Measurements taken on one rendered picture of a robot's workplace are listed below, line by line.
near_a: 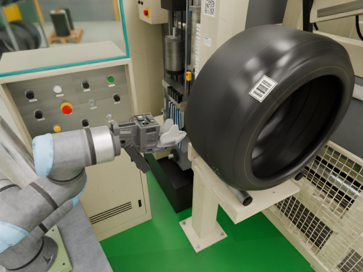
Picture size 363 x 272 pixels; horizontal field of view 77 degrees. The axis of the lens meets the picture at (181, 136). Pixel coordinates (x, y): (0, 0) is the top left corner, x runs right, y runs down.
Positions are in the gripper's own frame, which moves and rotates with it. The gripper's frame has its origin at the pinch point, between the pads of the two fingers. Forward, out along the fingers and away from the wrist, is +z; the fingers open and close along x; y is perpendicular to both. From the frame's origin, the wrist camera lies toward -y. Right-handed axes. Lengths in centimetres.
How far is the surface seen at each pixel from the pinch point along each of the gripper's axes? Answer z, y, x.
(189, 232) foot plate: 38, -117, 35
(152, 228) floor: 15, -121, 52
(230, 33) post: 31.8, 23.8, 26.0
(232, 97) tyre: 11.3, 13.2, -5.0
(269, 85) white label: 17.0, 18.3, -11.0
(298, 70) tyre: 25.5, 21.7, -11.5
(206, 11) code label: 25, 30, 34
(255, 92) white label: 14.5, 16.2, -9.4
